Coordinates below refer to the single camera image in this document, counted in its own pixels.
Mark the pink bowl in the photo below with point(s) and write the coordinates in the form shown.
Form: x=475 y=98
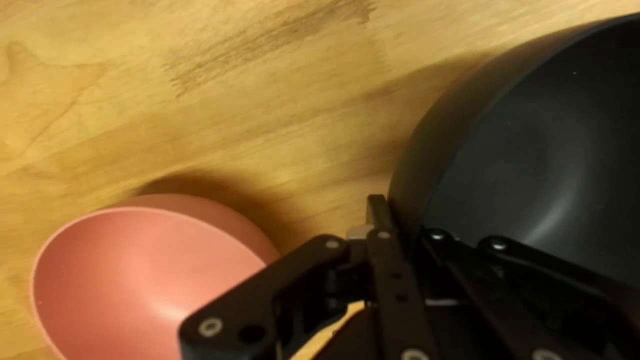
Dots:
x=133 y=280

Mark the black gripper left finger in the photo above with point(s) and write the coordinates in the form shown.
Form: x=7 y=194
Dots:
x=392 y=292

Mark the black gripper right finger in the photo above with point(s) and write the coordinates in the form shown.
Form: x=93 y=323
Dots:
x=506 y=292

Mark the black bowl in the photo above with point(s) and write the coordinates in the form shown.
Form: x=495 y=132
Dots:
x=533 y=147

